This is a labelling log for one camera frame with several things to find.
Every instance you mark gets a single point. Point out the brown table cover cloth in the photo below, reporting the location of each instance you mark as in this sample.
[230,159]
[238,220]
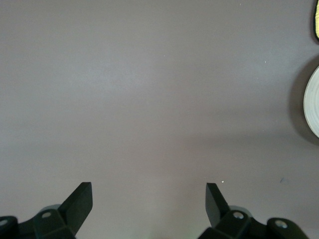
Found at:
[149,99]

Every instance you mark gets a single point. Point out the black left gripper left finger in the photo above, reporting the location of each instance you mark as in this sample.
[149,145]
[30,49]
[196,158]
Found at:
[72,211]

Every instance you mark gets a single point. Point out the round wooden plate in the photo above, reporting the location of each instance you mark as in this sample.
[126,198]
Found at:
[312,99]

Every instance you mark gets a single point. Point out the yellow quilted oven mitt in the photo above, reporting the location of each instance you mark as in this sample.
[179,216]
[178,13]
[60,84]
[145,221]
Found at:
[317,20]

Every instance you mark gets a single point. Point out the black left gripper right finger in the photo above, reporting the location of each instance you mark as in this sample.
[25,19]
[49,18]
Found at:
[216,211]

